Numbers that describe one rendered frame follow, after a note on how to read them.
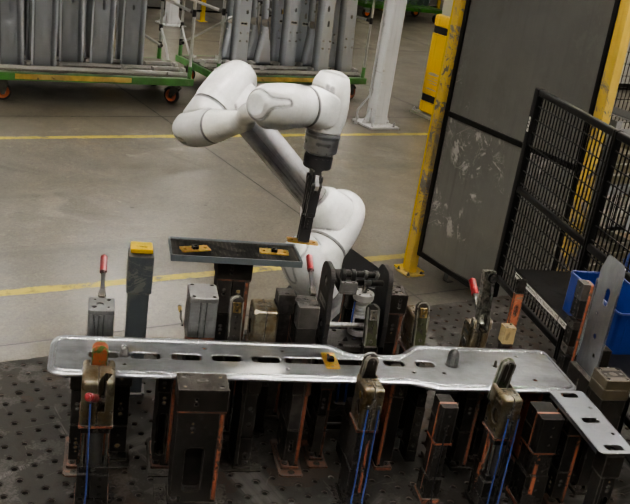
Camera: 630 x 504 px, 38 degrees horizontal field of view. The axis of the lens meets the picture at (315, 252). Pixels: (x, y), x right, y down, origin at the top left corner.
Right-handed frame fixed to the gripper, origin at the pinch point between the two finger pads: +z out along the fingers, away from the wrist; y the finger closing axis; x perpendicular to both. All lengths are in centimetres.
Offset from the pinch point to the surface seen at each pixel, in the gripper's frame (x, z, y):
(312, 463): 11, 61, 16
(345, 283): 14.0, 14.3, -0.7
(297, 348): 2.7, 31.1, 8.4
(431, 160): 117, 32, -294
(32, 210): -116, 115, -352
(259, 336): -7.4, 30.8, 4.2
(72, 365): -54, 35, 25
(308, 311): 5.4, 23.7, -0.5
